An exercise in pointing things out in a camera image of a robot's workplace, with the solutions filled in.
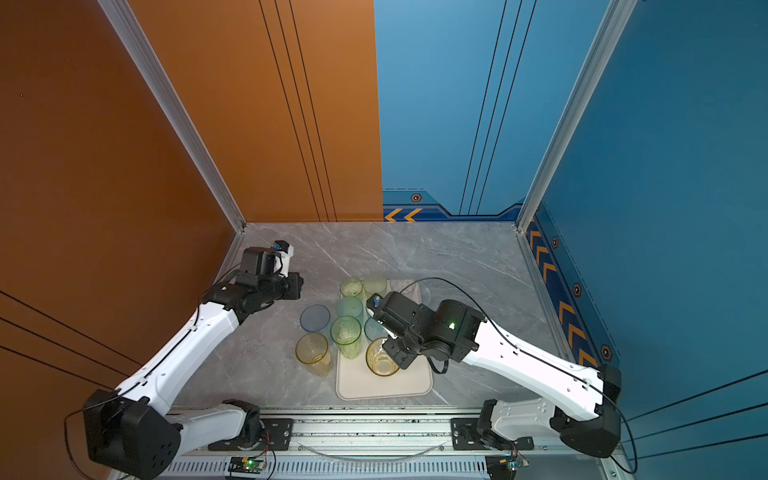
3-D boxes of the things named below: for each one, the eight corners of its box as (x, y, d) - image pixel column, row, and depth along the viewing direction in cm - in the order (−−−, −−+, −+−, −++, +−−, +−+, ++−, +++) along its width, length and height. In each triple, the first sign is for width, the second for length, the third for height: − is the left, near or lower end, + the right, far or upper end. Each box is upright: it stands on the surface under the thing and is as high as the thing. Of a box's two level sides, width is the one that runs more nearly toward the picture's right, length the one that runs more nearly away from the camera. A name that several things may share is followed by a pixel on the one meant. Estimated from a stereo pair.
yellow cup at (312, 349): (305, 377, 84) (293, 361, 73) (310, 351, 89) (299, 332, 78) (333, 377, 84) (325, 361, 73) (337, 351, 89) (329, 332, 78)
